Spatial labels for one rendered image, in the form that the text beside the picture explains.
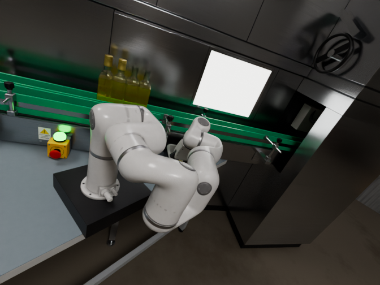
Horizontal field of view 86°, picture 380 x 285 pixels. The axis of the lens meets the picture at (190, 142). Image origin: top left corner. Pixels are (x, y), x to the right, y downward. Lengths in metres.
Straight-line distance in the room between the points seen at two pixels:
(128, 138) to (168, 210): 0.18
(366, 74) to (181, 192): 1.11
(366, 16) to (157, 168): 1.31
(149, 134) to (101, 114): 0.14
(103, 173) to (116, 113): 0.20
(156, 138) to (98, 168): 0.23
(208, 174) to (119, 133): 0.24
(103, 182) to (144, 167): 0.33
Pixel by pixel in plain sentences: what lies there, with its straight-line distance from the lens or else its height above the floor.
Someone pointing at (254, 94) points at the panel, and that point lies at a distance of 1.36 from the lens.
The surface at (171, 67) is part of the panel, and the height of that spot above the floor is 1.16.
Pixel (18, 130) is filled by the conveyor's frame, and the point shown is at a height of 0.82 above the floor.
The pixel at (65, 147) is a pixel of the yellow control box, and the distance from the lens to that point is 0.96.
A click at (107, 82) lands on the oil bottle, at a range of 1.01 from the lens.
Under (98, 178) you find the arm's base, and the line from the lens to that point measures 0.71.
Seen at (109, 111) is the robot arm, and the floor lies 1.12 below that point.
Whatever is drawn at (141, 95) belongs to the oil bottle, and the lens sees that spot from 1.02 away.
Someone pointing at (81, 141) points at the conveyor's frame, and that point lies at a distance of 1.02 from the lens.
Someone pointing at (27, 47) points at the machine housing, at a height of 1.07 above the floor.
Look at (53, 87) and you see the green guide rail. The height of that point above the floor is 0.95.
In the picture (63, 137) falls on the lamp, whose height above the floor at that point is 0.85.
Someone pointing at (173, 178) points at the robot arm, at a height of 1.13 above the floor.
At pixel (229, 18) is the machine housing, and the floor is 1.47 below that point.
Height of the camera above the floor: 1.38
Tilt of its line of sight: 28 degrees down
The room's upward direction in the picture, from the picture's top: 21 degrees clockwise
